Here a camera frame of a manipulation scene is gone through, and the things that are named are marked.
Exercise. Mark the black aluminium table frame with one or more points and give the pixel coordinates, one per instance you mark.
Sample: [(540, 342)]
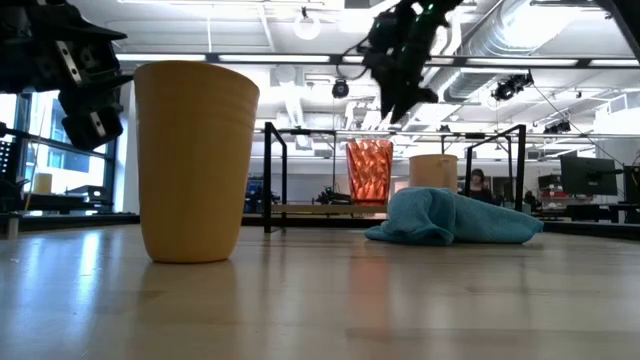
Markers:
[(75, 220)]

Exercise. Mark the silver ventilation duct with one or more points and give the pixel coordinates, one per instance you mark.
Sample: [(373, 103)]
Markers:
[(505, 30)]

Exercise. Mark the yellow plastic cup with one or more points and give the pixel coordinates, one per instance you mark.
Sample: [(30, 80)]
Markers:
[(195, 165)]

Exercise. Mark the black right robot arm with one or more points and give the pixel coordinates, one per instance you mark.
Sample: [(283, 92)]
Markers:
[(440, 10)]

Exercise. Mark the person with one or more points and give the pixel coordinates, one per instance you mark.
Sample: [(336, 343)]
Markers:
[(479, 187)]

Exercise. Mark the red faceted tumbler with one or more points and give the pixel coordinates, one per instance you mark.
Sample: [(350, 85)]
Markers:
[(370, 172)]

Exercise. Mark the teal cloth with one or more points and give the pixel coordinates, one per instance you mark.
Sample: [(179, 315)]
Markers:
[(450, 220)]

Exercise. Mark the yellow box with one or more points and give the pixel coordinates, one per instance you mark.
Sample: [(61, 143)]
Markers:
[(43, 183)]

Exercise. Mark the black case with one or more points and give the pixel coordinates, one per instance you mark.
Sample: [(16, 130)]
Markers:
[(87, 192)]

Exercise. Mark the wooden shelf with black frame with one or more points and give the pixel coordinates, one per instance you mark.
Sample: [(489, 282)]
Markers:
[(268, 175)]

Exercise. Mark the black computer monitor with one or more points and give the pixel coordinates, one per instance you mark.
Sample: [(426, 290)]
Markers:
[(632, 185), (587, 175)]

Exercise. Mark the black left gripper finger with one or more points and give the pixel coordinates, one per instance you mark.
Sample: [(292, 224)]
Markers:
[(90, 30), (92, 117)]

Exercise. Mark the black ceiling spotlight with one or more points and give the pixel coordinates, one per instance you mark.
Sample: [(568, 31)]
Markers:
[(340, 89), (510, 87)]

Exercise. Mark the long ceiling light strip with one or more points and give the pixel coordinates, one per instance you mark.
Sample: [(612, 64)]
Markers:
[(275, 58)]

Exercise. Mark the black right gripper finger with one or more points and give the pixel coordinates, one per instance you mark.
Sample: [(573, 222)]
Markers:
[(387, 92), (412, 92)]

